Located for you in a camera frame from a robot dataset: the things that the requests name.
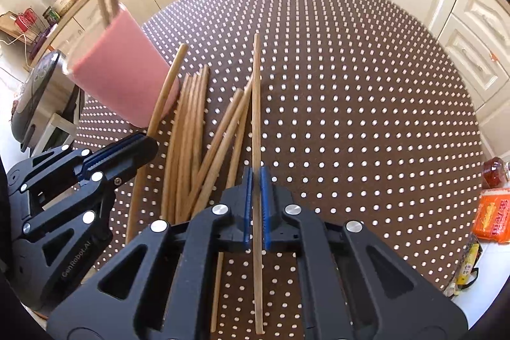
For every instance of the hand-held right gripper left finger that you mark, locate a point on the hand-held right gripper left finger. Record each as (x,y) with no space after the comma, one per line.
(248,204)

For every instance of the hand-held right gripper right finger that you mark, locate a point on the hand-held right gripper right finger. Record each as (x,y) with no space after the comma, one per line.
(266,212)

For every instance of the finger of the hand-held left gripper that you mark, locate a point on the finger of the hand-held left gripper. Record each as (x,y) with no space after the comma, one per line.
(131,152)
(95,212)

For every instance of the bunch of wooden chopsticks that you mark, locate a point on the bunch of wooden chopsticks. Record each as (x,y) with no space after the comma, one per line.
(187,133)

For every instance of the pink cup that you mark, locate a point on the pink cup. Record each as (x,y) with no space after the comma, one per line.
(119,65)

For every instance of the grey rice cooker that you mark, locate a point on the grey rice cooker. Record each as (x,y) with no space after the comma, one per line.
(38,93)

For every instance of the dark glass jar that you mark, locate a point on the dark glass jar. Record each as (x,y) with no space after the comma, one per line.
(51,15)

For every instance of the clear jar with label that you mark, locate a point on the clear jar with label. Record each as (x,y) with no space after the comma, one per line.
(63,3)

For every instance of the wooden cutting board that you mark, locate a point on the wooden cutting board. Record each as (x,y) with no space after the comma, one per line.
(12,25)

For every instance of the yellow printed bag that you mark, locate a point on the yellow printed bag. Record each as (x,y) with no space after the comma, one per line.
(468,264)

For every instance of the orange snack packet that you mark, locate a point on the orange snack packet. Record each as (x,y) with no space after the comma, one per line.
(494,216)

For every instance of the bottle of red liquid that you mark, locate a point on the bottle of red liquid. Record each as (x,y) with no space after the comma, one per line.
(494,172)

